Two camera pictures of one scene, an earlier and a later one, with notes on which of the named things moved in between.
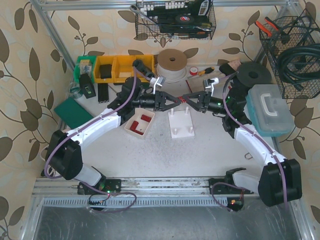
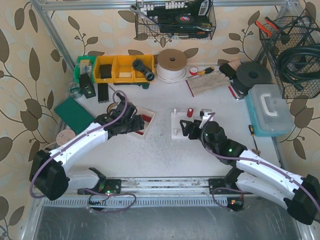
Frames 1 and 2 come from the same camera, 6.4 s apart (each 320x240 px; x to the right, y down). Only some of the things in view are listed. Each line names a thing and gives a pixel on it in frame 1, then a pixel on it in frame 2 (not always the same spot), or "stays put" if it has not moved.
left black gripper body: [158, 101] -> [135, 123]
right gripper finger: [191, 95] -> [185, 121]
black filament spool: [253, 74] stays put
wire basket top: [175, 19] stays put
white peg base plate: [180, 123] stays put
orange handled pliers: [273, 27] stays put
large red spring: [182, 100] -> [190, 112]
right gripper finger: [193, 104] -> [185, 131]
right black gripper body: [204, 101] -> [192, 130]
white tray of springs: [139, 124] stays put
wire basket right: [294, 50] stays put
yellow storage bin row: [114, 69] stays put
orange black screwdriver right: [207, 70] stays put
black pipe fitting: [139, 65] stays put
